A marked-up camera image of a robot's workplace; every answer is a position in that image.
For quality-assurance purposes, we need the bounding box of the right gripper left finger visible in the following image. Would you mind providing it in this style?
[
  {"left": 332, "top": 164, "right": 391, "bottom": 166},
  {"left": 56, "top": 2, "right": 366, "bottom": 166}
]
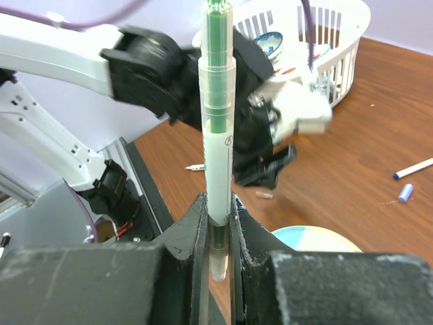
[{"left": 1, "top": 194, "right": 207, "bottom": 324}]

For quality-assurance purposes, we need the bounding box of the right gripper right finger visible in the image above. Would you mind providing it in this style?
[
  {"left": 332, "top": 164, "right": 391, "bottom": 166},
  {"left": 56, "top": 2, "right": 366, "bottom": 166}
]
[{"left": 229, "top": 197, "right": 432, "bottom": 324}]

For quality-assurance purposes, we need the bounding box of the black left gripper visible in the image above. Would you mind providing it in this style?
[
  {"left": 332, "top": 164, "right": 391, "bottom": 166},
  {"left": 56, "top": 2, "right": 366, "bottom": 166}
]
[{"left": 169, "top": 30, "right": 297, "bottom": 188}]

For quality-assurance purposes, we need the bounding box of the clear pen cap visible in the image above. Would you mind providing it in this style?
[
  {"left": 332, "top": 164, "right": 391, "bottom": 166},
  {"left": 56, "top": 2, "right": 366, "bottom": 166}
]
[{"left": 256, "top": 192, "right": 273, "bottom": 200}]

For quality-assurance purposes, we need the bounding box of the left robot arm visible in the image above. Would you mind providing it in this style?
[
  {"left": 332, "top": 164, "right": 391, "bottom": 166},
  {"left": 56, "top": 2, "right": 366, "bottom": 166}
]
[{"left": 1, "top": 13, "right": 294, "bottom": 222}]

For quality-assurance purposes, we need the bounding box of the silver white pen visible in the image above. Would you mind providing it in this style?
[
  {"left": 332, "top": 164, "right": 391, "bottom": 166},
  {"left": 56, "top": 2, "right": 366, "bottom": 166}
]
[{"left": 185, "top": 164, "right": 205, "bottom": 171}]

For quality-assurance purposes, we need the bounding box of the light purple pen cap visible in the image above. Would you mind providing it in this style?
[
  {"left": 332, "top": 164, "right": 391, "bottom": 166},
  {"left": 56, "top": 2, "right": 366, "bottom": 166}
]
[{"left": 397, "top": 183, "right": 414, "bottom": 202}]

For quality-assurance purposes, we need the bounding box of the blue and cream plate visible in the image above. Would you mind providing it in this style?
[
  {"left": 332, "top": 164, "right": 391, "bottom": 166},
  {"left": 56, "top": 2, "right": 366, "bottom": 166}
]
[{"left": 272, "top": 225, "right": 362, "bottom": 253}]

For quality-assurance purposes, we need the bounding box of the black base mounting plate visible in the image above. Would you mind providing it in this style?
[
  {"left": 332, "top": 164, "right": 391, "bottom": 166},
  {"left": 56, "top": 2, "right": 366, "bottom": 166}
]
[{"left": 120, "top": 138, "right": 174, "bottom": 241}]

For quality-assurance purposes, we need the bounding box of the white plate red pattern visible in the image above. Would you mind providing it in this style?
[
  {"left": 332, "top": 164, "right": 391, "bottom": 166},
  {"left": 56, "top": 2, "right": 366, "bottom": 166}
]
[{"left": 273, "top": 42, "right": 332, "bottom": 75}]

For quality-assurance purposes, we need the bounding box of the blue white patterned bowl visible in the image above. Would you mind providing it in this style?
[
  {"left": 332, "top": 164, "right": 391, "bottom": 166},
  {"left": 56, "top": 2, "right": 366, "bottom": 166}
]
[{"left": 254, "top": 31, "right": 283, "bottom": 64}]

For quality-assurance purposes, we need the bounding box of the white plastic dish basket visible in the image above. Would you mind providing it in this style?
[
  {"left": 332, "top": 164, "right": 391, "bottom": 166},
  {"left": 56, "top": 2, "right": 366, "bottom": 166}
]
[{"left": 192, "top": 0, "right": 372, "bottom": 109}]

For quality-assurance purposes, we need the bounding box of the white purple marker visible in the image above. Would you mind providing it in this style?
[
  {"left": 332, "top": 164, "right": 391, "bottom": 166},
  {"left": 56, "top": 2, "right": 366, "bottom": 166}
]
[{"left": 393, "top": 158, "right": 433, "bottom": 179}]

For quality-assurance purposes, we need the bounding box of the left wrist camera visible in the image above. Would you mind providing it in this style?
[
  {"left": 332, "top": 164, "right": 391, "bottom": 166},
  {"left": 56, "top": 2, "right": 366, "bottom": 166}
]
[{"left": 250, "top": 80, "right": 333, "bottom": 145}]

